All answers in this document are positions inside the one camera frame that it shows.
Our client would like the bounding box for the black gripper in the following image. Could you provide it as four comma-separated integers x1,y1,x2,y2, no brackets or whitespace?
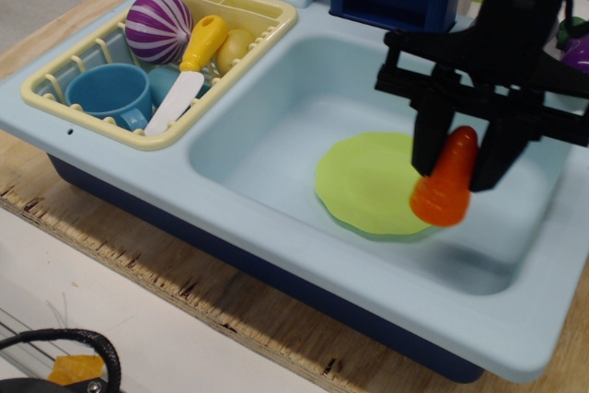
375,0,588,192

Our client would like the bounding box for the orange toy carrot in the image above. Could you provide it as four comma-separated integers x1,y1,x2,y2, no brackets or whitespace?
410,126,479,227

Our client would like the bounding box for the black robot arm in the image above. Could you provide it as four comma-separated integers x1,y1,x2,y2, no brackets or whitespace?
376,0,588,191

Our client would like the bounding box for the green toy plate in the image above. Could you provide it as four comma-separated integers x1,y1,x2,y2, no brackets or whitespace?
315,132,431,236

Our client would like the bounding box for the purple toy eggplant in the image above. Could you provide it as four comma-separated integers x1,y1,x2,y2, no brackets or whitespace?
556,20,588,74

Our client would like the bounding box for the light blue toy sink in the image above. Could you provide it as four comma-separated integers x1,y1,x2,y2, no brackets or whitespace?
1,0,588,383

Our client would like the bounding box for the yellow toy potato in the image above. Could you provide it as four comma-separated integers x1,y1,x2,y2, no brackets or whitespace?
214,29,254,75

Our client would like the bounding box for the small blue toy bowl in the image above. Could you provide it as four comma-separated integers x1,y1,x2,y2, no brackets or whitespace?
147,65,212,109

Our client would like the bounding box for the purple striped toy onion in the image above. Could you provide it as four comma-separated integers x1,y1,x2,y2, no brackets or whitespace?
124,0,194,65

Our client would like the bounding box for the blue toy cup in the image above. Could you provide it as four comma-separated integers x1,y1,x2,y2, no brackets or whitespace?
64,64,152,131

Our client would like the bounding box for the wooden plywood board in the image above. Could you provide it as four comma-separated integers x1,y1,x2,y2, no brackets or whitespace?
1,0,588,392

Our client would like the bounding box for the yellow tape piece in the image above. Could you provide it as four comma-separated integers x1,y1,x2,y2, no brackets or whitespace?
47,355,105,387

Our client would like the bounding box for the yellow handled toy knife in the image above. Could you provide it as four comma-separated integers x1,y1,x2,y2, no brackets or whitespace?
144,15,229,136

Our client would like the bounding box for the black braided cable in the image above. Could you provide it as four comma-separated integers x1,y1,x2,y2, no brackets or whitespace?
0,328,122,393

